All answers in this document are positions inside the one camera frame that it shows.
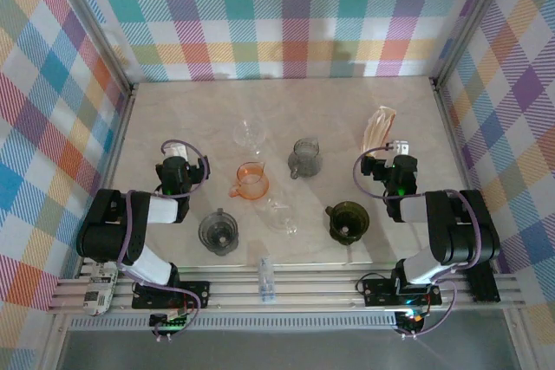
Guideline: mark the white labelled device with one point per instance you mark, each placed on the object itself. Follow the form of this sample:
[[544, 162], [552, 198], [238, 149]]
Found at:
[[99, 296]]

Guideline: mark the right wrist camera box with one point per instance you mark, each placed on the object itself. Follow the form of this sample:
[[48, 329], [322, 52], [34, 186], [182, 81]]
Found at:
[[401, 147]]

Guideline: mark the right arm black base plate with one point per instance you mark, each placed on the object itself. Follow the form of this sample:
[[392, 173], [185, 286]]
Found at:
[[381, 292]]

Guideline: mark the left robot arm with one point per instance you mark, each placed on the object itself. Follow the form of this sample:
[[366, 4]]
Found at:
[[156, 209]]

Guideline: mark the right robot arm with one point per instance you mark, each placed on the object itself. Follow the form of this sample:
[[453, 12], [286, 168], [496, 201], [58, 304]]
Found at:
[[451, 231]]

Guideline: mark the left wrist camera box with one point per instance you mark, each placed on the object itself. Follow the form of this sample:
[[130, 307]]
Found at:
[[178, 151]]

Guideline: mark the grey glass pitcher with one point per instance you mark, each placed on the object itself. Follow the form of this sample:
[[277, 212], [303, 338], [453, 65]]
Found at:
[[305, 160]]

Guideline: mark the orange glass pitcher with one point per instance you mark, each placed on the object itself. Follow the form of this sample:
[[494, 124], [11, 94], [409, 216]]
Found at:
[[253, 183]]

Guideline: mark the small clear plastic bottle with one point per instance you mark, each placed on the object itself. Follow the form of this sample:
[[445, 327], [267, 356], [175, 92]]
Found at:
[[267, 283]]

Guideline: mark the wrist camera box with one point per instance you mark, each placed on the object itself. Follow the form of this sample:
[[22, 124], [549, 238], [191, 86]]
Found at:
[[178, 151], [401, 147]]

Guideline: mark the black ribbed block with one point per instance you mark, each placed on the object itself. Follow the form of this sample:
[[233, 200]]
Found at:
[[483, 285]]

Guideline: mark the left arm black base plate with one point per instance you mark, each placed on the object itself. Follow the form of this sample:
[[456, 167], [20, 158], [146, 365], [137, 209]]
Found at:
[[195, 294]]

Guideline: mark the aluminium frame post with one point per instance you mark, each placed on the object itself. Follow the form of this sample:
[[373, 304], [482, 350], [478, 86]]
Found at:
[[471, 19], [105, 36]]

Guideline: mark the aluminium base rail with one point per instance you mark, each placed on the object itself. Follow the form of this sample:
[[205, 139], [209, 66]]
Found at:
[[303, 287]]

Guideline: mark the clear glass cup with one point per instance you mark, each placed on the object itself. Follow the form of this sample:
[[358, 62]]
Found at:
[[282, 218]]

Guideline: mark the grey plastic dripper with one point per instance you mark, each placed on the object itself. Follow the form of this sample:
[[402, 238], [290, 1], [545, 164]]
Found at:
[[219, 231]]

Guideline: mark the aluminium side rail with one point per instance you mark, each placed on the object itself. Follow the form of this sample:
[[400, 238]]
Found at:
[[110, 170], [444, 114]]

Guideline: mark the green plastic dripper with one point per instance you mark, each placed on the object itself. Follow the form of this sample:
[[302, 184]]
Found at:
[[347, 222]]

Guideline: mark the clear glass server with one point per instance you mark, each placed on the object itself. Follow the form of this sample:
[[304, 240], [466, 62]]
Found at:
[[249, 136]]

